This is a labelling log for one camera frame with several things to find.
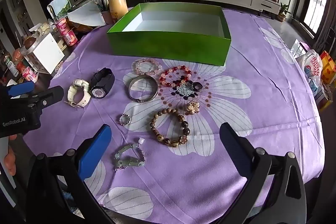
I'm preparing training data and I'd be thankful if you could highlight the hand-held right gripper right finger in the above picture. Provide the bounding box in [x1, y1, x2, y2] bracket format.
[219, 122, 307, 224]

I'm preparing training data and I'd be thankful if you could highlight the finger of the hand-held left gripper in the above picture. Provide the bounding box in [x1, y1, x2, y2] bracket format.
[25, 86, 65, 110]
[6, 81, 35, 97]

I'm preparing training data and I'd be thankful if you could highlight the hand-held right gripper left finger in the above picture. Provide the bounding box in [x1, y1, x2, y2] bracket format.
[25, 124, 113, 224]

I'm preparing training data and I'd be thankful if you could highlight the white wristwatch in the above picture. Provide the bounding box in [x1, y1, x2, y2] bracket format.
[65, 79, 92, 108]

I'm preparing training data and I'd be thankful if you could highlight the silver link bracelet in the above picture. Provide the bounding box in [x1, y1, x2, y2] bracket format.
[113, 137, 146, 173]

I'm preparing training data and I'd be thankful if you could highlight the gold flower brooch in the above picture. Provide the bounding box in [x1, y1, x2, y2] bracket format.
[186, 100, 200, 115]

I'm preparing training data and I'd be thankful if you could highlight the black wristwatch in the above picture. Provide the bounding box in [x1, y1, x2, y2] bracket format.
[89, 68, 115, 100]

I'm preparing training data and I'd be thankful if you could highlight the brown wooden bead bracelet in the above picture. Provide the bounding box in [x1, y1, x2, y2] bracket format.
[150, 107, 191, 148]

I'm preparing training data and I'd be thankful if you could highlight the silver filigree brooch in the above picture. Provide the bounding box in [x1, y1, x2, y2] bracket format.
[175, 82, 196, 97]

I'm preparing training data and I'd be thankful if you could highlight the red and pink bead bracelet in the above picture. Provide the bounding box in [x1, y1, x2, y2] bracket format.
[159, 65, 193, 89]

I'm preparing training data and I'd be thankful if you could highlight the silver bangle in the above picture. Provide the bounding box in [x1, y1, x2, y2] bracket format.
[128, 74, 159, 104]

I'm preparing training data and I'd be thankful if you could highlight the green cardboard box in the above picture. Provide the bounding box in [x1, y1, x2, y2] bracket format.
[106, 3, 232, 67]

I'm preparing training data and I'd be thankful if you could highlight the person's left hand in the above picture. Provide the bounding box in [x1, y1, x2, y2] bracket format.
[3, 134, 18, 177]

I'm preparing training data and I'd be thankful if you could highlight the purple floral tablecloth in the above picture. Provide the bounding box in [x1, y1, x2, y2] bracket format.
[22, 7, 326, 216]

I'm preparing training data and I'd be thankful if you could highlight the white cardboard box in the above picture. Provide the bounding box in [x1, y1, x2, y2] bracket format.
[33, 32, 65, 75]

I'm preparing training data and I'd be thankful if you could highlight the pink tin can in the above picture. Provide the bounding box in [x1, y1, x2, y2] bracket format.
[64, 30, 78, 46]
[55, 17, 70, 35]

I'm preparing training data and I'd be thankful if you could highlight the green wet wipes pack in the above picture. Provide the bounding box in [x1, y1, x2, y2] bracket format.
[47, 0, 72, 21]

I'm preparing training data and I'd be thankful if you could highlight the white paper sheet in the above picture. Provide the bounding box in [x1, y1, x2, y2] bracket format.
[68, 0, 107, 26]

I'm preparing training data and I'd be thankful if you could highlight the pen holder with pens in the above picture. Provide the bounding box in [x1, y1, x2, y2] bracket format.
[96, 0, 114, 25]

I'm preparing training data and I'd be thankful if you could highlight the white plastic bag red print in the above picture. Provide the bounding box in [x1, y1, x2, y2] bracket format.
[297, 49, 323, 80]

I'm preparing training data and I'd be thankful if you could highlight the yellow bear bottle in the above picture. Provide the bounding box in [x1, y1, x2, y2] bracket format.
[104, 0, 129, 24]

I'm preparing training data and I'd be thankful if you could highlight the small potted plant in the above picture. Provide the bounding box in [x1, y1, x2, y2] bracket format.
[277, 2, 292, 22]

